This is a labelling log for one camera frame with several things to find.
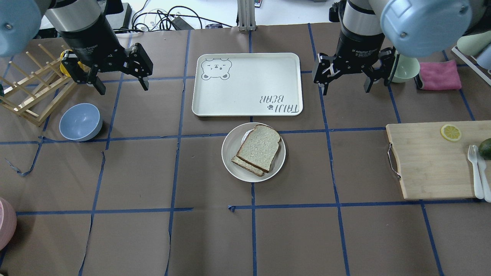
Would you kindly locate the cream bear serving tray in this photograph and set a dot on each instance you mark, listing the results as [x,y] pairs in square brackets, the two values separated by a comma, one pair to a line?
[248,85]

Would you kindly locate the bread slice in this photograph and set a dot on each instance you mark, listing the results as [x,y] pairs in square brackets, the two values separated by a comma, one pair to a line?
[260,147]
[247,166]

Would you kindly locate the lemon slice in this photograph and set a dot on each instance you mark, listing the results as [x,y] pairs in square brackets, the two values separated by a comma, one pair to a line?
[451,132]

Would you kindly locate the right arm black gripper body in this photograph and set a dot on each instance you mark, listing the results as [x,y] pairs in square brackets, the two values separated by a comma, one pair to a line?
[359,46]

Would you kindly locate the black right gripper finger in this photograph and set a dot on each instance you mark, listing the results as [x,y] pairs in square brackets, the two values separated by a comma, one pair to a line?
[369,82]
[324,88]

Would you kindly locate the avocado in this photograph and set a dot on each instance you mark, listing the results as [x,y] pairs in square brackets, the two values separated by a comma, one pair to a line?
[484,149]

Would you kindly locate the wooden cutting board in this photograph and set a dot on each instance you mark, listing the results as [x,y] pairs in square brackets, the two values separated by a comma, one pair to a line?
[431,167]

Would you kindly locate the blue bowl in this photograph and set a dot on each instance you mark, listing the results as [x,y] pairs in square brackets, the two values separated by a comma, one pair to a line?
[81,122]

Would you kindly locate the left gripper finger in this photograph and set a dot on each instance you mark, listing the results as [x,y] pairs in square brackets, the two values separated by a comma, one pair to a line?
[144,81]
[94,80]

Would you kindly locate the pink cloth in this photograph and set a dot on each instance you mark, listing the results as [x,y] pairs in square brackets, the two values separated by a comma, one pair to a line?
[438,76]

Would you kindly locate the fried egg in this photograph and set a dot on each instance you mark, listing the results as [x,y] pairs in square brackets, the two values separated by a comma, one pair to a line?
[245,135]

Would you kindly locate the white plastic fork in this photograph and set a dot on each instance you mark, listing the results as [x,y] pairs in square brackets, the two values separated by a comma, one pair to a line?
[477,185]

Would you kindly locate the white plastic knife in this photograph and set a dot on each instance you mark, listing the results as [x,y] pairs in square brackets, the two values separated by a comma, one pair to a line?
[482,167]

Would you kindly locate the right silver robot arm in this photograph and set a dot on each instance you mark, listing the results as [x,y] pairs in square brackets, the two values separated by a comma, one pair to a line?
[375,34]

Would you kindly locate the green bowl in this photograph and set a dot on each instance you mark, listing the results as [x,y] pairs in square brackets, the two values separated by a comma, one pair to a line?
[407,68]

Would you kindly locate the wooden cup rack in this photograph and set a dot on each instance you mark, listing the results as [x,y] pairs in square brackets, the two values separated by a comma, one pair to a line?
[34,83]

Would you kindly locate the pink bowl with ice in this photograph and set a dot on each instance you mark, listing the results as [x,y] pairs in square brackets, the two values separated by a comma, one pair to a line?
[8,222]

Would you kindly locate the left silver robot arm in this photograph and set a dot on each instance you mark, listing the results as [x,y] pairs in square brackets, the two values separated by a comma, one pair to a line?
[22,19]

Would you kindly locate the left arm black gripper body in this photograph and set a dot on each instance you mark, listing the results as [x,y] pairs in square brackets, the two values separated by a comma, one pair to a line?
[87,41]

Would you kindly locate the white round plate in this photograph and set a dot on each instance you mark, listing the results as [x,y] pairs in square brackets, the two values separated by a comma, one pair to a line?
[231,145]

